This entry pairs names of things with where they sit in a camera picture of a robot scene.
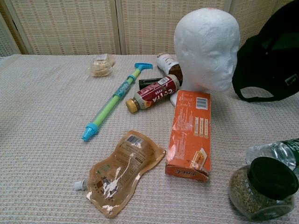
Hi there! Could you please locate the black baseball cap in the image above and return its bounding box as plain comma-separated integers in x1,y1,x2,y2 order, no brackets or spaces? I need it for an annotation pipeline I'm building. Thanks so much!
231,1,299,103

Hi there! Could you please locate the white foam mannequin head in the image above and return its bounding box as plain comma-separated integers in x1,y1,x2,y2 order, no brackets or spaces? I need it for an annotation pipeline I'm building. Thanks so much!
170,7,240,107

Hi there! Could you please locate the red Costa coffee bottle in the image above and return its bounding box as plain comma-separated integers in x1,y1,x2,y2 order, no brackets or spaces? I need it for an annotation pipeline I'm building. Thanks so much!
125,74,182,114

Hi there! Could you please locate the black stapler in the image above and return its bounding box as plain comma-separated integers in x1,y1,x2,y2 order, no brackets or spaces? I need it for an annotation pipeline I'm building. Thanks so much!
138,77,164,90

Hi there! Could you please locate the green blue toy water pump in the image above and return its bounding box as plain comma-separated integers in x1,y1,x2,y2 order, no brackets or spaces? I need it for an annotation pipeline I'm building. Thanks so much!
81,62,154,142

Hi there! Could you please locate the orange cardboard box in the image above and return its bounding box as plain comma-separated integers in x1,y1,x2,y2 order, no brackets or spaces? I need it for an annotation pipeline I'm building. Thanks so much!
164,90,212,183

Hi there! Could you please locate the white drink bottle orange cap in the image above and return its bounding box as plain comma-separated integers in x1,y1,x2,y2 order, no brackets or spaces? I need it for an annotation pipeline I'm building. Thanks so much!
156,53,184,81

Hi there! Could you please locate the clear bag of snacks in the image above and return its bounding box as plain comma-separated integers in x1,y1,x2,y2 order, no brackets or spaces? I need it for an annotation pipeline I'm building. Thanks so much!
88,53,116,77

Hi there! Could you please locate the brown spouted drink pouch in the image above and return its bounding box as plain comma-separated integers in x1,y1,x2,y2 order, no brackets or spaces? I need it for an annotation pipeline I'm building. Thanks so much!
74,130,166,219

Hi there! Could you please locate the woven folding screen panel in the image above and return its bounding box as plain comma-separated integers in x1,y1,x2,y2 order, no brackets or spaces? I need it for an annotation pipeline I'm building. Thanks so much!
4,0,122,56
116,0,232,56
228,0,299,49
0,0,29,57

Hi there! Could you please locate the pale woven fringed tablecloth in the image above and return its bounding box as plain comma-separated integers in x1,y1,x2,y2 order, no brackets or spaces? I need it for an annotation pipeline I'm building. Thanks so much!
0,53,299,224

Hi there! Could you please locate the clear water bottle green label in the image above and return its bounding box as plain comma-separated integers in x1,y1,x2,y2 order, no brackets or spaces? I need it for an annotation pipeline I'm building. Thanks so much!
245,138,299,175

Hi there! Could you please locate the glass jar black lid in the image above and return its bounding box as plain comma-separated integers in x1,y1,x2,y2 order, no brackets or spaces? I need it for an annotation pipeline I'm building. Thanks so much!
228,156,299,222

